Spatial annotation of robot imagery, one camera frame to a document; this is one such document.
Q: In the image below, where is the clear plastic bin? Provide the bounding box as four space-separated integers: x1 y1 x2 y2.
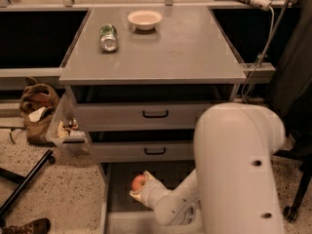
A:
46 94 87 153

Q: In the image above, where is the grey top drawer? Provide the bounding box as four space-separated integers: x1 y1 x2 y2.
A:
66 84 237 132

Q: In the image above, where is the grey drawer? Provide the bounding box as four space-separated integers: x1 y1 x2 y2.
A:
89 129 194 163
66 84 237 132
101 161 204 234

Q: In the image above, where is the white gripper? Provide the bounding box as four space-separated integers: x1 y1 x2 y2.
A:
130 171 170 209

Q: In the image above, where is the white bowl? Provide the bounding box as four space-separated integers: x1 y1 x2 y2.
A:
128 10 163 31

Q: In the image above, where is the red apple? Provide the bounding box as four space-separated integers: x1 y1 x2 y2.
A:
132 175 145 191

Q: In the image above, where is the grey drawer cabinet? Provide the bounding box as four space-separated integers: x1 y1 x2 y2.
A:
58 5 247 234

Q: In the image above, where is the black office chair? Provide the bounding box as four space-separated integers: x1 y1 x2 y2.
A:
272 81 312 222

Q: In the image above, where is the black chair base leg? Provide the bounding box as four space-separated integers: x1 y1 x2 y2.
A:
0 149 56 220

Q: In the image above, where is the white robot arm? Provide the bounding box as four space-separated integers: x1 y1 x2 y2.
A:
130 102 285 234

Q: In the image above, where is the grey bottom drawer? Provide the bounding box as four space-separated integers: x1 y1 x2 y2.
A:
101 161 204 234

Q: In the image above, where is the green soda can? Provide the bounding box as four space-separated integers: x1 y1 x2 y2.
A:
99 23 119 52

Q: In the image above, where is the white cable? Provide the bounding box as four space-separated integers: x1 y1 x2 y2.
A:
240 5 276 104

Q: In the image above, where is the brown shoe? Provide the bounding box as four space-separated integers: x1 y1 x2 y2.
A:
0 218 51 234

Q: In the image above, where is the grey middle drawer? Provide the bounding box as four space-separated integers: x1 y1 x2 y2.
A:
89 129 194 163

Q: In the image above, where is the brown canvas bag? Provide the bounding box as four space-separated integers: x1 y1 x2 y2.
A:
19 77 60 144

